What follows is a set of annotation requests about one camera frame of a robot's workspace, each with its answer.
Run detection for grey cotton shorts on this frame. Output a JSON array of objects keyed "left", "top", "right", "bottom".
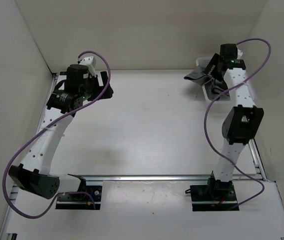
[{"left": 184, "top": 66, "right": 227, "bottom": 97}]

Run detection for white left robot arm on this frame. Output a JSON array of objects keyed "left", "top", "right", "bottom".
[{"left": 6, "top": 62, "right": 113, "bottom": 200}]

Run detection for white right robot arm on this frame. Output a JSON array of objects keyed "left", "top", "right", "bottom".
[{"left": 206, "top": 43, "right": 264, "bottom": 200}]

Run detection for white perforated plastic basket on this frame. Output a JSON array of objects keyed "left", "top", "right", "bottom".
[{"left": 196, "top": 56, "right": 232, "bottom": 103}]

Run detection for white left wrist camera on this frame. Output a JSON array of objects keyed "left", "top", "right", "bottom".
[{"left": 77, "top": 56, "right": 96, "bottom": 77}]

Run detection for aluminium right frame rail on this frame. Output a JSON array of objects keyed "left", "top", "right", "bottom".
[{"left": 249, "top": 139, "right": 269, "bottom": 182}]

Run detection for aluminium frame rail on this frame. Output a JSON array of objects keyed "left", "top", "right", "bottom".
[
  {"left": 83, "top": 174, "right": 209, "bottom": 182},
  {"left": 249, "top": 139, "right": 269, "bottom": 182},
  {"left": 0, "top": 184, "right": 18, "bottom": 240}
]

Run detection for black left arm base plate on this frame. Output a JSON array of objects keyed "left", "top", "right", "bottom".
[{"left": 55, "top": 182, "right": 103, "bottom": 211}]

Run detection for aluminium front frame rail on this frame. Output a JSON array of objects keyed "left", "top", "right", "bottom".
[{"left": 83, "top": 174, "right": 209, "bottom": 182}]

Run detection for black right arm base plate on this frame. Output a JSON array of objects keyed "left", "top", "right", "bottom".
[{"left": 185, "top": 185, "right": 240, "bottom": 212}]

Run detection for aluminium left frame rail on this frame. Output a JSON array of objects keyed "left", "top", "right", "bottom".
[{"left": 0, "top": 184, "right": 18, "bottom": 240}]

